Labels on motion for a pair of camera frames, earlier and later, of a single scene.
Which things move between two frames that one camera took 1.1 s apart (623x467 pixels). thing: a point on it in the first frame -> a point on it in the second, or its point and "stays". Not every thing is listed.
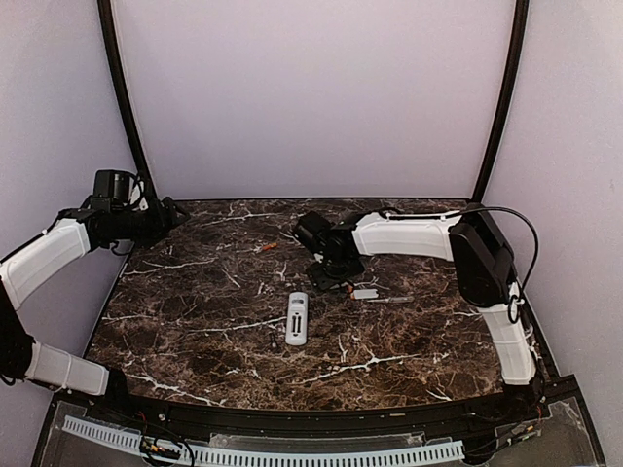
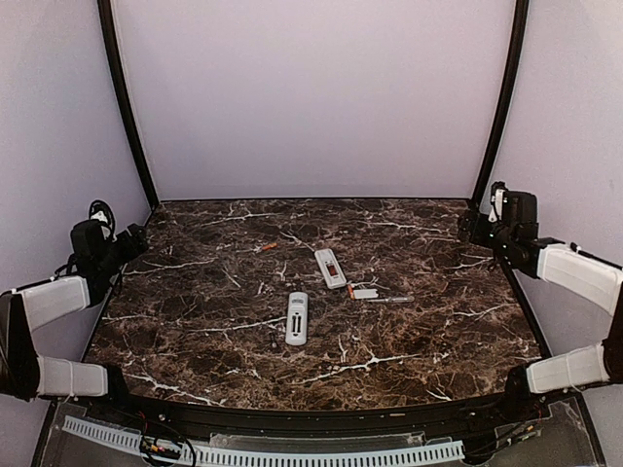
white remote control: x=297 y=319 stays
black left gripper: x=161 y=225 -> x=131 y=251
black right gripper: x=321 y=281 -> x=467 y=218
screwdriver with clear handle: x=400 y=299 stays
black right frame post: x=521 y=26 stays
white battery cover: x=365 y=293 stays
